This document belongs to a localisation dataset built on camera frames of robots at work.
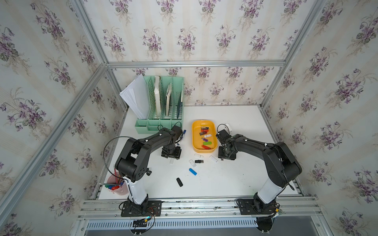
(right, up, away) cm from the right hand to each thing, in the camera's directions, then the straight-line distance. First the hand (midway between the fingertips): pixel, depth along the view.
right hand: (224, 156), depth 92 cm
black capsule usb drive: (-28, -12, -11) cm, 32 cm away
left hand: (-31, 0, -2) cm, 31 cm away
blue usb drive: (-19, -8, -6) cm, 22 cm away
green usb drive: (-10, +8, +6) cm, 14 cm away
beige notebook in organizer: (-37, +39, +6) cm, 54 cm away
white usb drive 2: (-6, -2, -2) cm, 7 cm away
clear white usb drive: (-33, -2, -2) cm, 33 cm away
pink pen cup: (-60, -9, -18) cm, 63 cm away
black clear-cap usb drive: (-16, -2, -3) cm, 16 cm away
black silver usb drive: (-11, +18, +14) cm, 25 cm away
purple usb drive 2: (-2, -1, -2) cm, 3 cm away
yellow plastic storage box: (-17, +9, +8) cm, 21 cm away
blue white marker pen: (-26, +15, +11) cm, 32 cm away
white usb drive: (-20, -3, -4) cm, 21 cm away
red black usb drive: (-13, +14, +11) cm, 22 cm away
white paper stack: (-57, +40, +2) cm, 70 cm away
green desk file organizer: (-39, +35, +12) cm, 54 cm away
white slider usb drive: (-9, +12, +9) cm, 18 cm away
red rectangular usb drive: (-11, +16, +12) cm, 23 cm away
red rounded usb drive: (-11, +5, +3) cm, 13 cm away
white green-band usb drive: (-16, +1, 0) cm, 16 cm away
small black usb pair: (-46, -8, -8) cm, 48 cm away
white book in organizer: (-43, +39, +3) cm, 58 cm away
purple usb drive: (-11, +10, +6) cm, 16 cm away
